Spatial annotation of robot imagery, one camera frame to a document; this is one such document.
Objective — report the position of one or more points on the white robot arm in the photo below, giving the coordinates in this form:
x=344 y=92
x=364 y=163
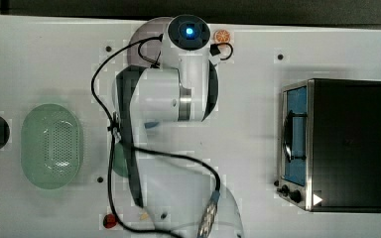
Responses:
x=181 y=202

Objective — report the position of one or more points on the blue bowl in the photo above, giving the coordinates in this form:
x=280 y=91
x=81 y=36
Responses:
x=151 y=125

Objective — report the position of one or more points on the green mug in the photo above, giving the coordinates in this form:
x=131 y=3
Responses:
x=119 y=162

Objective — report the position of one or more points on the orange slice toy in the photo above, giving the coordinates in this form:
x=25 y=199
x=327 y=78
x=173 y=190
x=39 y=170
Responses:
x=221 y=36

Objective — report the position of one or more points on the yellow banana peel toy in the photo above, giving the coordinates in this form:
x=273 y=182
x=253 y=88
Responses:
x=144 y=216

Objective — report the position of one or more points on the red strawberry toy on table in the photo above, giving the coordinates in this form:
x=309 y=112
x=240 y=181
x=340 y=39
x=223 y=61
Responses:
x=109 y=221

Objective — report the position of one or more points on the green perforated colander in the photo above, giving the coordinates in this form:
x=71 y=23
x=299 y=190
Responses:
x=51 y=146

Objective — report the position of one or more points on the silver black toaster oven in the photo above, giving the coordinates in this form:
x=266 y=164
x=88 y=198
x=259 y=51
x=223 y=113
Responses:
x=330 y=145

